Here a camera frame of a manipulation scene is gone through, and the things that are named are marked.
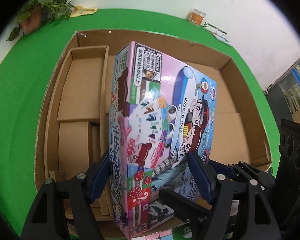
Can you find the colourful board game box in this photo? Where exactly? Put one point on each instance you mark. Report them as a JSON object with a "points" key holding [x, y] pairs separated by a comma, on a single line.
{"points": [[161, 109]]}

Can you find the yellow paper packet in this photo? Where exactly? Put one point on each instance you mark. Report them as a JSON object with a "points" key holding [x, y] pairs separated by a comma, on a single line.
{"points": [[82, 11]]}

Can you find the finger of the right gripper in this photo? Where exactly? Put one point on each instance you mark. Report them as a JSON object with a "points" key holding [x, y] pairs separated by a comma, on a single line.
{"points": [[243, 172], [194, 215]]}

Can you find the white flat box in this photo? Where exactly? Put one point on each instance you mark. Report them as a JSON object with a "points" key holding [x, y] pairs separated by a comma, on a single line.
{"points": [[214, 30]]}

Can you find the green tablecloth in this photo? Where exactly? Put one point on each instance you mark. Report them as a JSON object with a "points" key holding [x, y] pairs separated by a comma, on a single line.
{"points": [[25, 73]]}

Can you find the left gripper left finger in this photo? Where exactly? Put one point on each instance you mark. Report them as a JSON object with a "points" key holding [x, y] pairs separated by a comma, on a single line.
{"points": [[46, 218]]}

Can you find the teal flat booklet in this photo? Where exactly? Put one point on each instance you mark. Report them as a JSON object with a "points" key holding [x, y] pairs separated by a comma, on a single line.
{"points": [[223, 40]]}

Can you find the potted green plant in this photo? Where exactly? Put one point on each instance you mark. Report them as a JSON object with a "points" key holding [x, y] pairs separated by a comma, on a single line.
{"points": [[34, 13]]}

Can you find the orange glass jar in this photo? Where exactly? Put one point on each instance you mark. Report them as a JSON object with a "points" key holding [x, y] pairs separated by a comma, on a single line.
{"points": [[196, 16]]}

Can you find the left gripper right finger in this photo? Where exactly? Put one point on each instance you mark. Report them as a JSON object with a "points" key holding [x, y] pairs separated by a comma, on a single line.
{"points": [[239, 208]]}

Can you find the cardboard tray box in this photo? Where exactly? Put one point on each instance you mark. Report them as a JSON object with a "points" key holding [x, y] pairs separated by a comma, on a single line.
{"points": [[73, 129]]}

